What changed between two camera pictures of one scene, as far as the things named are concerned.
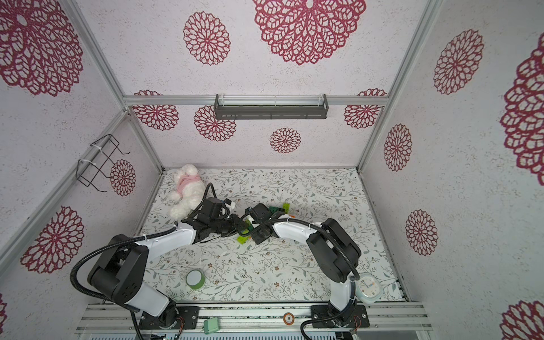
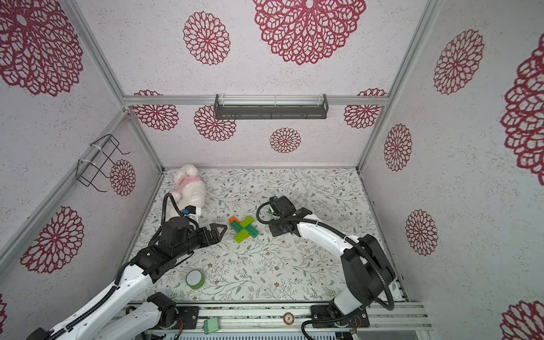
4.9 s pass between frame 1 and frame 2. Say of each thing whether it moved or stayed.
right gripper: moved
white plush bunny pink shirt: stayed
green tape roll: stayed
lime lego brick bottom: stayed
